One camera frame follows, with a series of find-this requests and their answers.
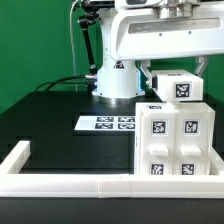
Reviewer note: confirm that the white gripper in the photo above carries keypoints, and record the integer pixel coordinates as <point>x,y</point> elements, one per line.
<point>139,34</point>

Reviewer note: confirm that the white cabinet top block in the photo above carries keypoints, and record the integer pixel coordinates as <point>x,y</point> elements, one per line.
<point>177,85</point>

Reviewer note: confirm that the white cabinet door panel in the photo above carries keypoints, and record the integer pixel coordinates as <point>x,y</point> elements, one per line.
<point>156,144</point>

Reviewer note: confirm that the white cabinet body box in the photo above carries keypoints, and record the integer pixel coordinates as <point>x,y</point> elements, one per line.
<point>176,109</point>

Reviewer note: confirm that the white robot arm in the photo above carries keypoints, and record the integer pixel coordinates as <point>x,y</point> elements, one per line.
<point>119,80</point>

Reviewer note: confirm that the white marker base plate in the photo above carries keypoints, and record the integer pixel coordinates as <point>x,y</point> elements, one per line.
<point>105,123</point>

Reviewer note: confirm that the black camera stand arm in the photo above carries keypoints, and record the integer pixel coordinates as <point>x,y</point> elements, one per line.
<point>91,16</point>

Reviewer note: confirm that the white border frame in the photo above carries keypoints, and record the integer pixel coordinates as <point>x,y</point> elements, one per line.
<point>15,184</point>

